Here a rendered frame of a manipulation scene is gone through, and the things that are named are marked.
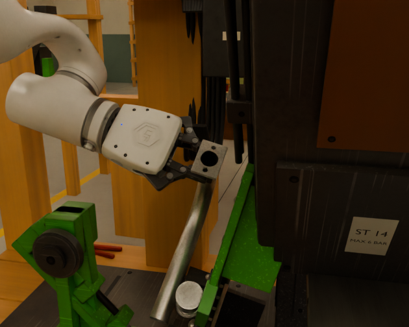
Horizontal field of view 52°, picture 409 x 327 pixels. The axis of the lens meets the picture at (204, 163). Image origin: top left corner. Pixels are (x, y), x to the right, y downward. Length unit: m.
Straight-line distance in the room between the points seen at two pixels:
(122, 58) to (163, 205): 10.80
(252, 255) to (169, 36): 0.50
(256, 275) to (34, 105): 0.40
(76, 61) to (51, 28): 0.09
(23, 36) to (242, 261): 0.40
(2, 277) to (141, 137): 0.60
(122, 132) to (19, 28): 0.19
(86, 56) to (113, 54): 11.11
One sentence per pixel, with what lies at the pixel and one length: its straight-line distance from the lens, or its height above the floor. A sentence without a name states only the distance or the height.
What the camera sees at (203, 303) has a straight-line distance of 0.58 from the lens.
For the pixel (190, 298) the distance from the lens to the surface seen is 0.60.
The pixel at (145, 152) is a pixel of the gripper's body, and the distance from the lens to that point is 0.63.
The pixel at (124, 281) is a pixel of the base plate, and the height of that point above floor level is 0.90.
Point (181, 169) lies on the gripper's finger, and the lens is 0.63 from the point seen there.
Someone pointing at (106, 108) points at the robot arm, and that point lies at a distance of 0.65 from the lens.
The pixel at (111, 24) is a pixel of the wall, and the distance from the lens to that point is 11.80.
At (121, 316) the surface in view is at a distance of 0.73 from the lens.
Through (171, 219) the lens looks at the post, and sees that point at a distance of 0.98.
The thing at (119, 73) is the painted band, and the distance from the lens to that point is 11.79.
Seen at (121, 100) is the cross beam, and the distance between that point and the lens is 1.04.
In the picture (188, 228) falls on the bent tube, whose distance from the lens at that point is 0.73.
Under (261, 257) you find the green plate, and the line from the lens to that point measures 0.56.
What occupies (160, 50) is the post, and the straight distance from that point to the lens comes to 0.89.
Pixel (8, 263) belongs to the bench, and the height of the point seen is 0.88.
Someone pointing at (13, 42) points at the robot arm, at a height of 1.42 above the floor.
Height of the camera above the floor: 1.44
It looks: 18 degrees down
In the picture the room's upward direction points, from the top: straight up
